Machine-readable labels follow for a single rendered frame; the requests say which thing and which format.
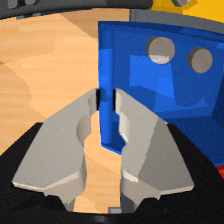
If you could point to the red open bin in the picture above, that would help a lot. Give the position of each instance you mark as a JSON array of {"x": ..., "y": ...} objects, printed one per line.
[{"x": 221, "y": 170}]

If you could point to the grey round disc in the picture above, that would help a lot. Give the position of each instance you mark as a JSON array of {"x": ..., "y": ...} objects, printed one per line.
[
  {"x": 159, "y": 49},
  {"x": 199, "y": 59}
]

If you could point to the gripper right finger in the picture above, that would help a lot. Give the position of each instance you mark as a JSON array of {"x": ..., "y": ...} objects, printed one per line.
[{"x": 160, "y": 161}]

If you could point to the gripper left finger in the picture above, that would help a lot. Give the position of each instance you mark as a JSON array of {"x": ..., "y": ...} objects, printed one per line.
[{"x": 49, "y": 158}]

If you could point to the blue bin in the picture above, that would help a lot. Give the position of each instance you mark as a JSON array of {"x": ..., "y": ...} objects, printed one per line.
[{"x": 193, "y": 101}]

